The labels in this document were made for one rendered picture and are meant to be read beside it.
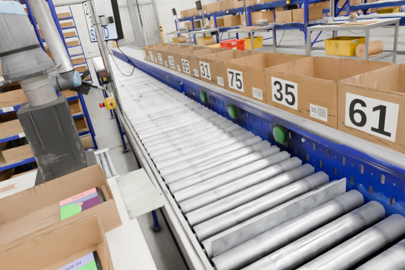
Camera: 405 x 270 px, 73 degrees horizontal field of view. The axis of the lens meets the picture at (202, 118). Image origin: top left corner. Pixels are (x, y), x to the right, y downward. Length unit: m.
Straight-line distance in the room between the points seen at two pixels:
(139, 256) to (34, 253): 0.27
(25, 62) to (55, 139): 0.32
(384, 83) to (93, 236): 1.06
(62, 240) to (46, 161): 0.52
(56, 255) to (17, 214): 0.33
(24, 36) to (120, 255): 0.86
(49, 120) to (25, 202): 0.32
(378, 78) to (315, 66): 0.40
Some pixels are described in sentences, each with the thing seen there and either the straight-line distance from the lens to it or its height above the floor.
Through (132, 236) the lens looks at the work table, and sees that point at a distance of 0.89.
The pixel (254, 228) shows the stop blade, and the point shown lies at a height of 0.76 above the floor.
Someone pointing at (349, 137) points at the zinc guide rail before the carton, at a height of 0.89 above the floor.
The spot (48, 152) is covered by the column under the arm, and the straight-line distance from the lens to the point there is 1.31.
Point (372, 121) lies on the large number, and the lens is 0.93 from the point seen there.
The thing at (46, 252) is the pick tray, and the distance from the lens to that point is 0.90.
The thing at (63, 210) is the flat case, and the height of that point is 0.78.
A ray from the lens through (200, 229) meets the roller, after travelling 0.84.
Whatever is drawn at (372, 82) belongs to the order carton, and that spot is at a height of 1.01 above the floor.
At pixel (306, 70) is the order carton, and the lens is 1.42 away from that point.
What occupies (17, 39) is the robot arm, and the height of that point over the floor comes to 1.34.
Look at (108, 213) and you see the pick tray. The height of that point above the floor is 0.81.
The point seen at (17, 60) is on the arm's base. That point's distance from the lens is 1.25.
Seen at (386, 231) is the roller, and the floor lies 0.75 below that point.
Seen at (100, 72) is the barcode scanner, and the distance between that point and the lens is 1.89.
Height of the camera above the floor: 1.31
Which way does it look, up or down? 20 degrees down
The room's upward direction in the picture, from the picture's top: 10 degrees counter-clockwise
